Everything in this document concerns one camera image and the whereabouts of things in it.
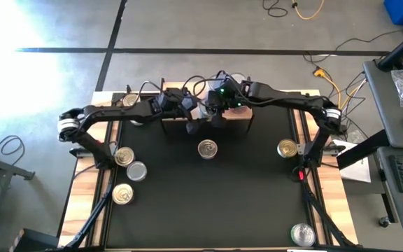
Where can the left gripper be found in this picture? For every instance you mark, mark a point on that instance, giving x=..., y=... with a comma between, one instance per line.
x=189, y=104

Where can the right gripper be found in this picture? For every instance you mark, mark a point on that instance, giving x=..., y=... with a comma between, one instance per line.
x=215, y=104

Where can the teal label can silver lid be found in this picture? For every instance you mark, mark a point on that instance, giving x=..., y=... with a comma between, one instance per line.
x=205, y=109

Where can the red label can silver lid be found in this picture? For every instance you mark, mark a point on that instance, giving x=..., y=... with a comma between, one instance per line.
x=240, y=111

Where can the blue label can silver lid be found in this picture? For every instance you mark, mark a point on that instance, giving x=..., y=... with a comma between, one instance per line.
x=239, y=76

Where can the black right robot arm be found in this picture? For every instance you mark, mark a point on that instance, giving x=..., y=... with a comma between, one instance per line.
x=292, y=101

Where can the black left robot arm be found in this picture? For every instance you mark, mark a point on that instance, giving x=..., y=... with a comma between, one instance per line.
x=117, y=112

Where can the Wild Planet can gold lid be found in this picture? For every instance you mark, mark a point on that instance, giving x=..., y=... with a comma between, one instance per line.
x=208, y=149

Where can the Bumble Bee can matte lid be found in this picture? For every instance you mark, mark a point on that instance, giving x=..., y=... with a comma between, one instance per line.
x=136, y=122
x=136, y=171

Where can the black table clamp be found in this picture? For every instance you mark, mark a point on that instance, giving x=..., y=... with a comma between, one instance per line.
x=128, y=89

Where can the black table mat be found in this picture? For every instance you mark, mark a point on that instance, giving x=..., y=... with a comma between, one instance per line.
x=201, y=196

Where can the white paper sheet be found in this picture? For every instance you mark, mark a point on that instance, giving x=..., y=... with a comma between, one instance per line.
x=355, y=168

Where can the black desk bar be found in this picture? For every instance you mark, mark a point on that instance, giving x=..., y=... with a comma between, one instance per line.
x=362, y=150

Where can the green label can silver lid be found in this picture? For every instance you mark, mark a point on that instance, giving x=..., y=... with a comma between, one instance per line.
x=303, y=234

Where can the grey metal stand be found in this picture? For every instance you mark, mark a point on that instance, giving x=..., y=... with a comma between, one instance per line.
x=12, y=168

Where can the black monitor pole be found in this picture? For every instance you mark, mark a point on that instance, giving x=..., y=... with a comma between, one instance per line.
x=401, y=49

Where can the blue plastic bin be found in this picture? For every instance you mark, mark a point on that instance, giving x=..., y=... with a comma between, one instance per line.
x=397, y=10

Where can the black box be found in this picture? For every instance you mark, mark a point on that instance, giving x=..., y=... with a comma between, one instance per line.
x=35, y=241

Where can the black caster wheel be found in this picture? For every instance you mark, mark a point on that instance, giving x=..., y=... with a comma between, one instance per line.
x=384, y=222

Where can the grey keyboard desk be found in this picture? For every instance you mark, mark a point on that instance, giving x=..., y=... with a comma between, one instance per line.
x=397, y=206

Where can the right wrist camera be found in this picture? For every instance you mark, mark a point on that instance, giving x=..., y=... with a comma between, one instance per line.
x=218, y=121

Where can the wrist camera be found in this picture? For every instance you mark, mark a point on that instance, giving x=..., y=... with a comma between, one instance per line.
x=193, y=127
x=218, y=121

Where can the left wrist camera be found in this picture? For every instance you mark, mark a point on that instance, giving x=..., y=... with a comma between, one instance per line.
x=193, y=127

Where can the wooden shelf black metal frame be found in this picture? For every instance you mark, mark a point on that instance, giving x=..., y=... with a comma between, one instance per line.
x=171, y=85

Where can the black table frame rails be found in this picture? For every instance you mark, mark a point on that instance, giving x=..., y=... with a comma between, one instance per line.
x=117, y=96

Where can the black diagonal frame strut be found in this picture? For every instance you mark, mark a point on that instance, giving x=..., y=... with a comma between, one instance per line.
x=89, y=218
x=327, y=218

